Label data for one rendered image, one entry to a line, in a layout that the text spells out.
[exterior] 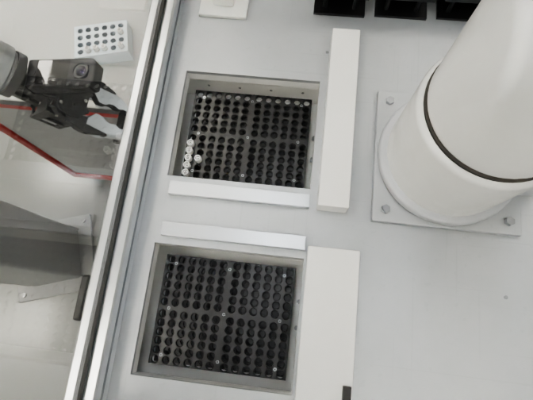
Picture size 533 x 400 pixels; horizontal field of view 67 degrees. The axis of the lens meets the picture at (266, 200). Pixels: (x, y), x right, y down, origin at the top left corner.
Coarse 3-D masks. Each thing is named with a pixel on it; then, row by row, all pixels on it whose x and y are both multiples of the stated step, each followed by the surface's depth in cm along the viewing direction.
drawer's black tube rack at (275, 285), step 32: (192, 256) 69; (192, 288) 68; (224, 288) 67; (256, 288) 71; (288, 288) 70; (160, 320) 69; (192, 320) 66; (224, 320) 66; (256, 320) 66; (288, 320) 66; (192, 352) 68; (224, 352) 65; (256, 352) 67
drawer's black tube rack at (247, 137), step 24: (216, 96) 77; (240, 96) 77; (264, 96) 76; (216, 120) 76; (240, 120) 75; (264, 120) 78; (288, 120) 75; (216, 144) 74; (240, 144) 77; (264, 144) 77; (288, 144) 74; (216, 168) 76; (240, 168) 73; (264, 168) 73; (288, 168) 76
